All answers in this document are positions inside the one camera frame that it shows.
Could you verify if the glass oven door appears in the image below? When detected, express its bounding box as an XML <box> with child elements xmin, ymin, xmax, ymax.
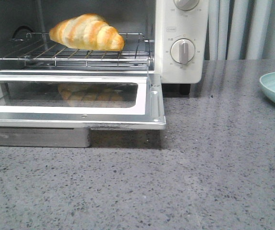
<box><xmin>0</xmin><ymin>71</ymin><xmax>166</xmax><ymax>130</ymax></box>

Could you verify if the golden croissant bread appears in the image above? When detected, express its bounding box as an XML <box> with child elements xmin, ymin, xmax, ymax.
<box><xmin>49</xmin><ymin>13</ymin><xmax>125</xmax><ymax>51</ymax></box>

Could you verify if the black right oven foot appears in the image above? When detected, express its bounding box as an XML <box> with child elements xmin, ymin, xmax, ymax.
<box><xmin>179</xmin><ymin>84</ymin><xmax>191</xmax><ymax>95</ymax></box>

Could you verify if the white Toshiba toaster oven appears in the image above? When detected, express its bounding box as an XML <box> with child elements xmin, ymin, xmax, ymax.
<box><xmin>0</xmin><ymin>0</ymin><xmax>209</xmax><ymax>85</ymax></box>

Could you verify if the upper beige oven knob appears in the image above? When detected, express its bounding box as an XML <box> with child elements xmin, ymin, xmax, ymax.
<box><xmin>174</xmin><ymin>0</ymin><xmax>199</xmax><ymax>11</ymax></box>

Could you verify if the lower beige timer knob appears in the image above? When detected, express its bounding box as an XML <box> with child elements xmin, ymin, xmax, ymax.
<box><xmin>170</xmin><ymin>39</ymin><xmax>195</xmax><ymax>65</ymax></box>

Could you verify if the pale grey curtain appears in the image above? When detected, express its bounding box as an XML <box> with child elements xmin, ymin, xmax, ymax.
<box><xmin>204</xmin><ymin>0</ymin><xmax>275</xmax><ymax>60</ymax></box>

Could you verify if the silver oven door handle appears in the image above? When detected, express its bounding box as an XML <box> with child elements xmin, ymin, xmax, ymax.
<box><xmin>0</xmin><ymin>127</ymin><xmax>90</xmax><ymax>148</ymax></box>

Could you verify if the metal wire oven rack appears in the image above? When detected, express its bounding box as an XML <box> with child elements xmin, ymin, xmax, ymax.
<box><xmin>0</xmin><ymin>33</ymin><xmax>155</xmax><ymax>71</ymax></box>

